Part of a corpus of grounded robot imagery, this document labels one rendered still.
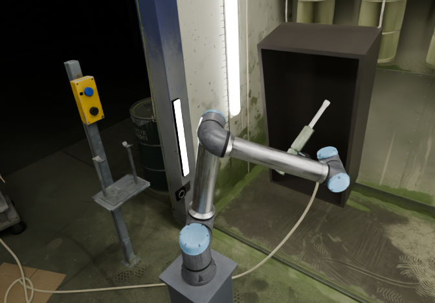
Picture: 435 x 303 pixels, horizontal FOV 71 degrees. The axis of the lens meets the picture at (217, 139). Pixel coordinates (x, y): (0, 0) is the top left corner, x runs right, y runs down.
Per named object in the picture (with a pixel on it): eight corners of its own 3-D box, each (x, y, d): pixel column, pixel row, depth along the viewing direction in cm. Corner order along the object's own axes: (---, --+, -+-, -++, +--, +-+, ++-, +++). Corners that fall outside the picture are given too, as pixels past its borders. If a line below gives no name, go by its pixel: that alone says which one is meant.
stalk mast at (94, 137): (131, 256, 254) (72, 59, 173) (135, 259, 251) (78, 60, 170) (125, 261, 250) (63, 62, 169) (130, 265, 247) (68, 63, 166)
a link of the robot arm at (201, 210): (182, 240, 167) (193, 118, 130) (188, 217, 182) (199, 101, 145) (210, 244, 167) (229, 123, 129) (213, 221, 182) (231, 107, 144)
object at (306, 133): (301, 188, 180) (276, 171, 169) (297, 185, 184) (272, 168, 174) (349, 120, 178) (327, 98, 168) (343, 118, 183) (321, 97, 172)
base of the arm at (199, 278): (200, 292, 152) (199, 280, 148) (173, 274, 163) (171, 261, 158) (223, 266, 165) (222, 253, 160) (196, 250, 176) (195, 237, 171)
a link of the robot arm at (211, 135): (197, 130, 119) (356, 178, 124) (200, 116, 130) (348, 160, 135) (189, 154, 125) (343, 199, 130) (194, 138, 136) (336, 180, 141)
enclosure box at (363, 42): (287, 155, 276) (282, 21, 200) (358, 176, 244) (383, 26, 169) (270, 181, 256) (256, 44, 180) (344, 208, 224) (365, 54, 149)
